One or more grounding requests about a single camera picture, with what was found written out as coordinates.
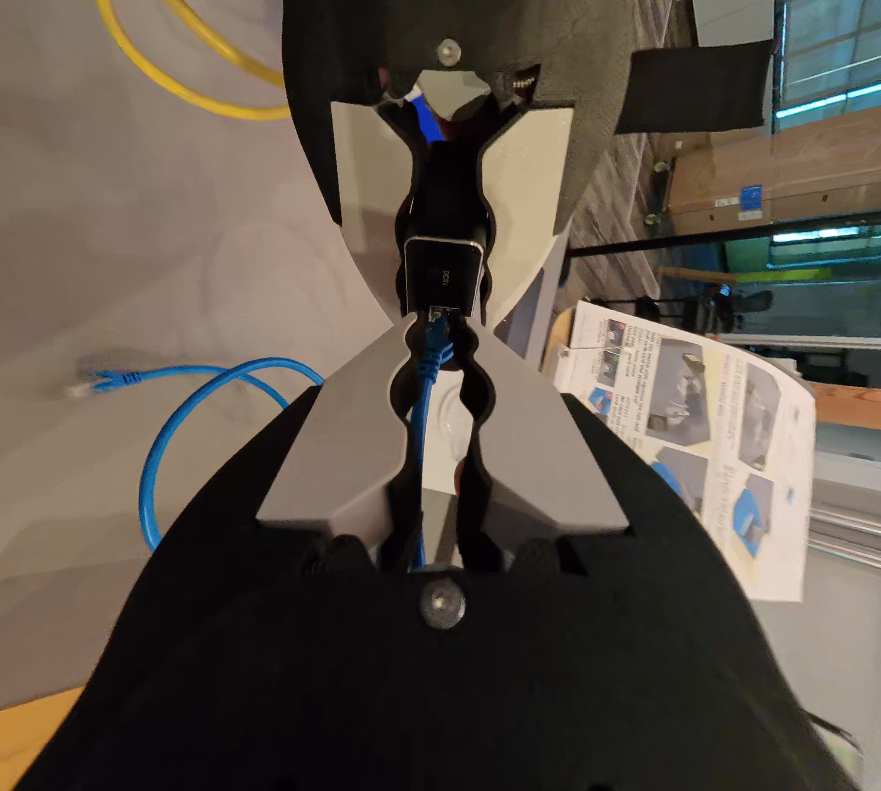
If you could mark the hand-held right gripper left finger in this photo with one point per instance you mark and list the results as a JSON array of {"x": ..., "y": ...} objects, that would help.
[{"x": 337, "y": 447}]

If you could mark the printed instruction sheet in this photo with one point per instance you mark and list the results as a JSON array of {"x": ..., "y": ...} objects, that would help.
[{"x": 688, "y": 392}]

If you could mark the green panel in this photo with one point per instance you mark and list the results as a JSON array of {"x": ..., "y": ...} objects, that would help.
[{"x": 791, "y": 261}]

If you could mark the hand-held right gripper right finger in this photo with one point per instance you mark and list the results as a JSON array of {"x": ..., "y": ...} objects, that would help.
[{"x": 544, "y": 460}]

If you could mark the black ethernet splitter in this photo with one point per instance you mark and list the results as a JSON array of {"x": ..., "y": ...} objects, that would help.
[{"x": 440, "y": 268}]

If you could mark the black wheeled chair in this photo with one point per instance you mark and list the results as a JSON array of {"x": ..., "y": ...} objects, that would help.
[{"x": 716, "y": 309}]

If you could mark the black pole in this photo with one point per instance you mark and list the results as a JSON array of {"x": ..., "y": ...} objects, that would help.
[{"x": 688, "y": 240}]

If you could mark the window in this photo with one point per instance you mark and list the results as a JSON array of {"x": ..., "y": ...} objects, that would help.
[{"x": 826, "y": 13}]

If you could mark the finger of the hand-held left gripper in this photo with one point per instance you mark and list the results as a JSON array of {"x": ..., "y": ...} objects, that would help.
[
  {"x": 365, "y": 185},
  {"x": 523, "y": 199}
]

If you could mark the large cardboard box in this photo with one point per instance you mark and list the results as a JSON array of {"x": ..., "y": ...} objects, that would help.
[{"x": 791, "y": 178}]

